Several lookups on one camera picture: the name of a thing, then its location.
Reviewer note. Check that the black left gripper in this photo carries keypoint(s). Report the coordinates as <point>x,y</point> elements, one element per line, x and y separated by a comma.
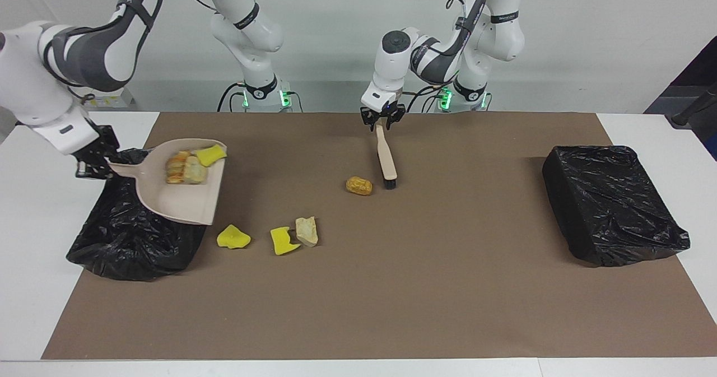
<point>383,110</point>

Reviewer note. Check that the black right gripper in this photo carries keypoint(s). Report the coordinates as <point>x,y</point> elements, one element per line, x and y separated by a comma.
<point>103,144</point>

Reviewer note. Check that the beige hand brush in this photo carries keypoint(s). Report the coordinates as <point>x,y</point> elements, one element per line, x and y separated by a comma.
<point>386,161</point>

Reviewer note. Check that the brown toy bread roll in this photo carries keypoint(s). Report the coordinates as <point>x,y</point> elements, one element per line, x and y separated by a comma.
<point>358,186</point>

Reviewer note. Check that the beige sponge chunk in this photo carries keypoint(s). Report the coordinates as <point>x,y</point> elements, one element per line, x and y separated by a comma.
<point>176,170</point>

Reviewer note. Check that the beige plastic dustpan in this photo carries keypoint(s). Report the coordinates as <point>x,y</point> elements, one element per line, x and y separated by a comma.
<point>179,203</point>

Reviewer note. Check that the wedge yellow sponge scrap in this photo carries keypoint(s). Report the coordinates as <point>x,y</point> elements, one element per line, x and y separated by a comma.
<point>212,154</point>

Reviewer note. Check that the beige toy bread chunk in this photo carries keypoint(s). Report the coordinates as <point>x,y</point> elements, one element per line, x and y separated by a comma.
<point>307,231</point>

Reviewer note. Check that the rounded yellow sponge scrap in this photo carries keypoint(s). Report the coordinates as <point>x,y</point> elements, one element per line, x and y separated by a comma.
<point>232,237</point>

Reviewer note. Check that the notched yellow sponge scrap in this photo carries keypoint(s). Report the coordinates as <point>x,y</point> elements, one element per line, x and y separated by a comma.
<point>282,243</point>

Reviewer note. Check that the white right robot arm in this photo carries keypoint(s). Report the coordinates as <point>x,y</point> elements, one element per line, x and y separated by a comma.
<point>33,85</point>

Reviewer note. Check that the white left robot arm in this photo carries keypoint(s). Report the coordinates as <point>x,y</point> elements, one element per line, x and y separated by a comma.
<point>487,35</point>

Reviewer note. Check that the black bag-lined bin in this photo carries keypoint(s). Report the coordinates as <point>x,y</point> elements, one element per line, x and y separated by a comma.
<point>129,242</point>
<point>610,209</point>

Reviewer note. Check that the brown table mat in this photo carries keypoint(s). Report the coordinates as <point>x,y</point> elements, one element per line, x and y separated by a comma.
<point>448,287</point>

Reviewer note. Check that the black stand foot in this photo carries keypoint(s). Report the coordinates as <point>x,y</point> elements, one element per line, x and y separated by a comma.
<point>680,120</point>

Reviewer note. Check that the dark blue partition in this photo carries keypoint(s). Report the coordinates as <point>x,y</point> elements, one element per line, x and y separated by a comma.
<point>694,77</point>

